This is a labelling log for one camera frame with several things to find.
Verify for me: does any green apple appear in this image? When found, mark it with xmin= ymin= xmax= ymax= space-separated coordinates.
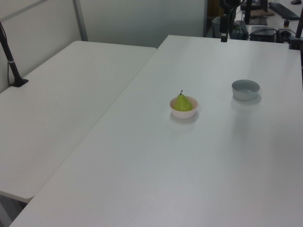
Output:
xmin=174 ymin=89 xmax=193 ymax=112

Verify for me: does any pink bowl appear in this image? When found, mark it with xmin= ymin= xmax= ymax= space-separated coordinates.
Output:
xmin=169 ymin=96 xmax=198 ymax=119

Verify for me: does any black pole with white band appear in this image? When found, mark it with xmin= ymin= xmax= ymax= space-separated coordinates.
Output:
xmin=0 ymin=20 xmax=29 ymax=88

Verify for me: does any white side table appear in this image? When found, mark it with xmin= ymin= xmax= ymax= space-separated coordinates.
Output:
xmin=0 ymin=40 xmax=158 ymax=204

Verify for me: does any black monitor stand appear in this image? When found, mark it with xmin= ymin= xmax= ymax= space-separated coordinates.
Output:
xmin=243 ymin=0 xmax=268 ymax=26

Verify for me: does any black computer box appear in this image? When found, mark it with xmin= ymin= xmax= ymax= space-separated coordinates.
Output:
xmin=249 ymin=26 xmax=278 ymax=42

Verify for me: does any gray metal partition post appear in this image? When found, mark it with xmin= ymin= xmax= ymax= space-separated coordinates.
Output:
xmin=72 ymin=0 xmax=89 ymax=42

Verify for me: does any black camera stand pole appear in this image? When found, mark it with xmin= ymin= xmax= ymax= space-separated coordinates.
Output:
xmin=287 ymin=17 xmax=303 ymax=51

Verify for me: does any gray bowl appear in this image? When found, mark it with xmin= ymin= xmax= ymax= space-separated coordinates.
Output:
xmin=231 ymin=79 xmax=260 ymax=102

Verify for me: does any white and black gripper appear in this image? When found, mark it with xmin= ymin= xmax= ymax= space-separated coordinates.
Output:
xmin=219 ymin=0 xmax=241 ymax=43

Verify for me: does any black keyboard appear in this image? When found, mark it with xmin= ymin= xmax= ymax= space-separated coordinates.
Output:
xmin=268 ymin=2 xmax=300 ymax=21

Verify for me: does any gray waste bin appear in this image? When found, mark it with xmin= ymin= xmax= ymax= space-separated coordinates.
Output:
xmin=211 ymin=17 xmax=222 ymax=38

